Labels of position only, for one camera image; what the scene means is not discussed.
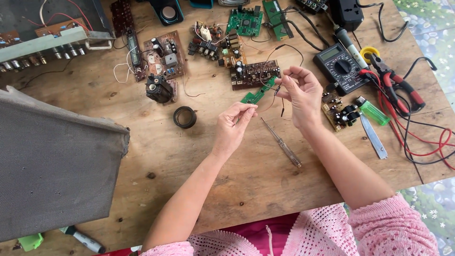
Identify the person's left hand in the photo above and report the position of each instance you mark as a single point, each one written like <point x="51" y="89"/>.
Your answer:
<point x="229" y="131"/>

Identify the person's right hand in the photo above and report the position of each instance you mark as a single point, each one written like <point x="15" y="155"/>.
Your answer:
<point x="305" y="97"/>

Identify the small board with black knobs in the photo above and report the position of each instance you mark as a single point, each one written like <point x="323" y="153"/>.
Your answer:
<point x="337" y="112"/>

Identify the black digital multimeter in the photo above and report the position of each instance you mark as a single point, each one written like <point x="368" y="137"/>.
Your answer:
<point x="337" y="67"/>

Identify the small narrow green circuit board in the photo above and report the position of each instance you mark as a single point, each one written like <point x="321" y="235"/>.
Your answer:
<point x="256" y="95"/>

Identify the black tape roll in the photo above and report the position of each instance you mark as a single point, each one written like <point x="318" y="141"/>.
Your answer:
<point x="177" y="120"/>

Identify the dark brown wide circuit board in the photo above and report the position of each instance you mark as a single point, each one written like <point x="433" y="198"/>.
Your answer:
<point x="254" y="73"/>

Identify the grey soldering iron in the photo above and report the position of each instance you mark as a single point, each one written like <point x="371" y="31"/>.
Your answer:
<point x="350" y="46"/>

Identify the green transparent lighter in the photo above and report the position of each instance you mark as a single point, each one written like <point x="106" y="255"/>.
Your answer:
<point x="375" y="113"/>

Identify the yellow solder wick reel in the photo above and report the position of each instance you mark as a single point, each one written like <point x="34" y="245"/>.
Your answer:
<point x="366" y="51"/>

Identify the flat metal blade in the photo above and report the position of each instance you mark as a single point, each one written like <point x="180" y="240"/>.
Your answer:
<point x="373" y="137"/>

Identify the green memory stick board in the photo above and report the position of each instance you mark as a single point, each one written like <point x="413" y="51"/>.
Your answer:
<point x="278" y="21"/>

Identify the brown circuit board with relays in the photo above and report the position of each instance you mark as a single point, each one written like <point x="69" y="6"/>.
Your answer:
<point x="233" y="49"/>

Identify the black transformer block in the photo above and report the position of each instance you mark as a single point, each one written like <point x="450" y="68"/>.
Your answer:
<point x="158" y="89"/>

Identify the circuit board with jack sockets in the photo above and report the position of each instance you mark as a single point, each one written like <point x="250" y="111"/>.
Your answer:
<point x="206" y="44"/>

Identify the black board with coloured sockets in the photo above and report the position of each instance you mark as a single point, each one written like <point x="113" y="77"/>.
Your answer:
<point x="311" y="5"/>

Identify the black power socket adapter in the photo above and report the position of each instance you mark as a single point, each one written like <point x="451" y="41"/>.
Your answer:
<point x="346" y="14"/>

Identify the brown circuit board with capacitors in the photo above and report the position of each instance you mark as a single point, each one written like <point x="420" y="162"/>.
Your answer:
<point x="167" y="60"/>

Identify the square green circuit board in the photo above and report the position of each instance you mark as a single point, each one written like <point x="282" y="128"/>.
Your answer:
<point x="245" y="22"/>

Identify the magenta shirt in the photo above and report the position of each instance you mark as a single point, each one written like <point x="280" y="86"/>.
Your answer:
<point x="256" y="231"/>

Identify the black multimeter lead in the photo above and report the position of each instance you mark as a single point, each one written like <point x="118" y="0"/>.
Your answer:
<point x="407" y="142"/>

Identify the long dark display board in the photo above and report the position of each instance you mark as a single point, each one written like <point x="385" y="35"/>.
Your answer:
<point x="134" y="53"/>

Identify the red multimeter lead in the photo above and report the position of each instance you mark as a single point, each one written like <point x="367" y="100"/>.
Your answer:
<point x="421" y="154"/>

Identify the teal box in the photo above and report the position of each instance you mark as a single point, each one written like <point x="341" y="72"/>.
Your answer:
<point x="201" y="3"/>

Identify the small black teal speaker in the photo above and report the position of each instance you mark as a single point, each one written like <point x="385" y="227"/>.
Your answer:
<point x="167" y="12"/>

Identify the pink knitted cardigan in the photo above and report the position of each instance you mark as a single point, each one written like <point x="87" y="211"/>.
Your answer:
<point x="387" y="227"/>

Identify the dark perforated circuit board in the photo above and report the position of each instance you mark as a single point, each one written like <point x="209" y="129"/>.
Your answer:
<point x="122" y="16"/>

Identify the grey fabric speaker grille panel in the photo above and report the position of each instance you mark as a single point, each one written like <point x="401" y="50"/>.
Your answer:
<point x="57" y="163"/>

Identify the grey black marker pen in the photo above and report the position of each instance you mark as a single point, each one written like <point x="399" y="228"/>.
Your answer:
<point x="85" y="241"/>

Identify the grey metal amplifier chassis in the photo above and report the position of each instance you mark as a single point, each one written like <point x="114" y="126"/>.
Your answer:
<point x="39" y="26"/>

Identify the light green plastic piece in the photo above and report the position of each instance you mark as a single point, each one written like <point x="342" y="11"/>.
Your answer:
<point x="31" y="241"/>

